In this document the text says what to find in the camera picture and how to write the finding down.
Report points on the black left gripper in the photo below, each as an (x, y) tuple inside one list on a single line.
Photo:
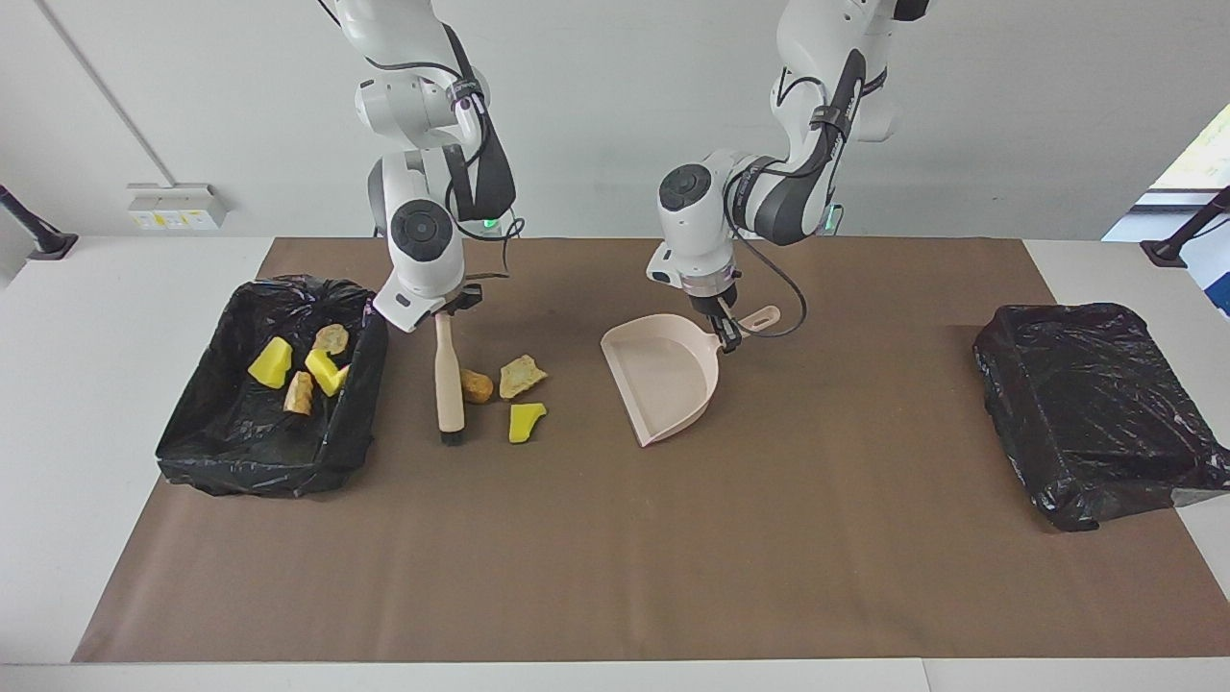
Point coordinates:
[(713, 300)]

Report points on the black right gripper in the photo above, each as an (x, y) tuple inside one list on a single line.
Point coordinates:
[(461, 301)]

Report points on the beige hand brush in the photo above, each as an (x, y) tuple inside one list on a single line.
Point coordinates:
[(449, 375)]

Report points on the pale pink plastic dustpan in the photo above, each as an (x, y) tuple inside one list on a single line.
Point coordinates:
[(663, 375)]

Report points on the brown croquette toy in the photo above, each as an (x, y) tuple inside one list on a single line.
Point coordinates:
[(478, 386)]

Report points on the beige rock-like chunk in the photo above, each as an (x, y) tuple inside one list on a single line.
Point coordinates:
[(522, 375)]

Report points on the orange striped bread toy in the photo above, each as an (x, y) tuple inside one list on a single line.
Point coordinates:
[(299, 394), (332, 338)]

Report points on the plain yellow sponge piece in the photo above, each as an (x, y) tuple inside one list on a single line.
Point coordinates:
[(525, 423)]

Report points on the yellow green notched sponge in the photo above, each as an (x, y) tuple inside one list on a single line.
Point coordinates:
[(325, 371)]

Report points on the yellow green sponge piece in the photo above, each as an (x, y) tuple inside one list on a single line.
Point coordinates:
[(272, 363)]

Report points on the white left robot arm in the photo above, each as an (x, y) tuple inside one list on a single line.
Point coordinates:
[(697, 221)]

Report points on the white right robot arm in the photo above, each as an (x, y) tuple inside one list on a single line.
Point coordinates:
[(423, 231)]

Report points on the black bag-lined bin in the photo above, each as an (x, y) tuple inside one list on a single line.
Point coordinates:
[(240, 452), (1095, 413)]

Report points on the brown paper table mat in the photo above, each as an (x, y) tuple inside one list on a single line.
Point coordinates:
[(615, 596)]

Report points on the black clamp stand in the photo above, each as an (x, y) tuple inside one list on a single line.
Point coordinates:
[(48, 242), (1168, 252)]

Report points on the bright window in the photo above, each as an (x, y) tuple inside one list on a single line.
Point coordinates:
[(1206, 154)]

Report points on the white wall power strip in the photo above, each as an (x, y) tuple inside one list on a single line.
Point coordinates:
[(178, 207)]

